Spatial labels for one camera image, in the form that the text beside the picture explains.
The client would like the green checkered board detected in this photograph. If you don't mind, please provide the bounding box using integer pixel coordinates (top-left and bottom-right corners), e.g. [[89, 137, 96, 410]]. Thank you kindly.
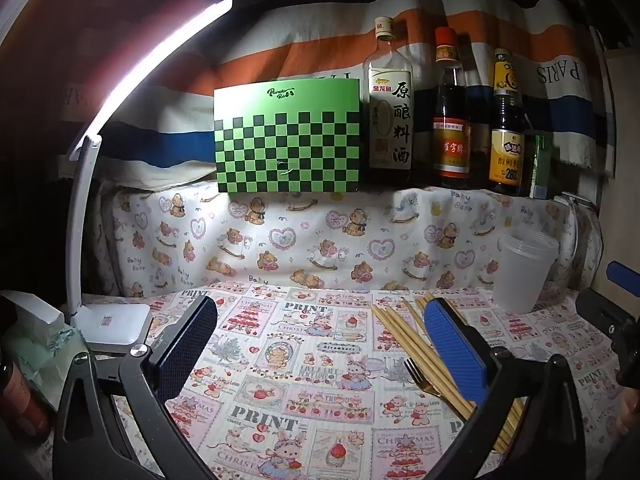
[[213, 78, 362, 195]]

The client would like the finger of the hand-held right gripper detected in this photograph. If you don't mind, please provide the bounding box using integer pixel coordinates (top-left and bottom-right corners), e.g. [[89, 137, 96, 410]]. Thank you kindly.
[[606, 261, 640, 287]]

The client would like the strawberry printed tablecloth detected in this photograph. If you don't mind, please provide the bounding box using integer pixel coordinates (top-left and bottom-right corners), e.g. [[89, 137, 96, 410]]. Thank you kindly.
[[59, 280, 628, 480]]

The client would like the person's right hand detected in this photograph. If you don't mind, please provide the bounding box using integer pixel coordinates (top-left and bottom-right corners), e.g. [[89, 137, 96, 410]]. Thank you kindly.
[[620, 387, 640, 437]]

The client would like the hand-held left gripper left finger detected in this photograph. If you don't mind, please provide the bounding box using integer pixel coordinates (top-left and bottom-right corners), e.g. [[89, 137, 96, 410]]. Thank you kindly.
[[52, 294, 221, 480]]

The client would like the clear cooking wine bottle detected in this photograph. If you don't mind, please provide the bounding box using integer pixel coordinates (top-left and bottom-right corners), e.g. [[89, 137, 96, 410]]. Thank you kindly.
[[363, 16, 416, 187]]

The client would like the bear printed cloth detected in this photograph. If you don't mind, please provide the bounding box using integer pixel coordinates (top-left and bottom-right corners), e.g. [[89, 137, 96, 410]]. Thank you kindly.
[[96, 180, 602, 302]]

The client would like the dark bottle with yellow label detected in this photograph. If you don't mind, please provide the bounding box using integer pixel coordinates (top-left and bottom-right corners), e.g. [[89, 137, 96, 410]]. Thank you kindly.
[[487, 48, 527, 197]]

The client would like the green tissue packet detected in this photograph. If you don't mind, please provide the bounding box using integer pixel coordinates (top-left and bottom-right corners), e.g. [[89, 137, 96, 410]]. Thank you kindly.
[[4, 324, 92, 412]]

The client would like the gold metal fork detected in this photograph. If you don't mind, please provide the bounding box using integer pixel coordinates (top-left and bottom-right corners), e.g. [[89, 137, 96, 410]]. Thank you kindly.
[[402, 357, 475, 422]]

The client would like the dark bottle with red cap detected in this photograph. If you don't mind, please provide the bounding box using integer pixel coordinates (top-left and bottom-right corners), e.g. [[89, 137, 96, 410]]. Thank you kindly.
[[430, 26, 474, 190]]

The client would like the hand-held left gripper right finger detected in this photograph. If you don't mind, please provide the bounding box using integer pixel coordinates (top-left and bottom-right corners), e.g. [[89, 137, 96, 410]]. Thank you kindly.
[[423, 297, 602, 480]]

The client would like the white desk lamp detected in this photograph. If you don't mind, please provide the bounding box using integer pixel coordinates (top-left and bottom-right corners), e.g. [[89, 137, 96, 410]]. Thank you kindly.
[[65, 0, 234, 353]]

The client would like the green carton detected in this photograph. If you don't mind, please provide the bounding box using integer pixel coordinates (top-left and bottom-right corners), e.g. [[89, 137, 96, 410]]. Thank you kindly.
[[528, 134, 554, 200]]

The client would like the white paper box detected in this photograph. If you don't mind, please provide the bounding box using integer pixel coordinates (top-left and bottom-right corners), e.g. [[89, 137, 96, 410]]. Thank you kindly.
[[0, 291, 67, 332]]

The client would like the striped cloth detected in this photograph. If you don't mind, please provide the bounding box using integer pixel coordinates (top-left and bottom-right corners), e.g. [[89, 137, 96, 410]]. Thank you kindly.
[[54, 0, 617, 192]]

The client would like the bundle of bamboo chopsticks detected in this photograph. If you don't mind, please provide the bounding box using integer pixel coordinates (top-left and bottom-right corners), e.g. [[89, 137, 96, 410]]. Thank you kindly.
[[370, 296, 527, 454]]

